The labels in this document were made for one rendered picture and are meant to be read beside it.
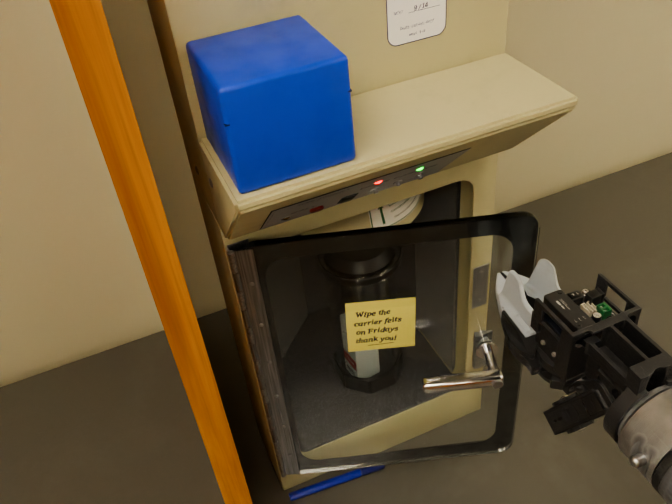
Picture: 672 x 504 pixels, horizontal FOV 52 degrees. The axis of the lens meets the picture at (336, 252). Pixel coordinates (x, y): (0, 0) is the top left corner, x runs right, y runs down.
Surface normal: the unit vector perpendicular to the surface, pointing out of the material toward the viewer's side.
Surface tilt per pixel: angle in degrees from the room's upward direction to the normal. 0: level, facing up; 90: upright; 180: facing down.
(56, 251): 90
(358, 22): 90
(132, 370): 0
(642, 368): 0
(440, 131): 0
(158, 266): 90
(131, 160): 90
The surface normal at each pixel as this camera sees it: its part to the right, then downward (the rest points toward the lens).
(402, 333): 0.07, 0.63
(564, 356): -0.91, 0.32
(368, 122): -0.08, -0.76
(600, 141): 0.40, 0.56
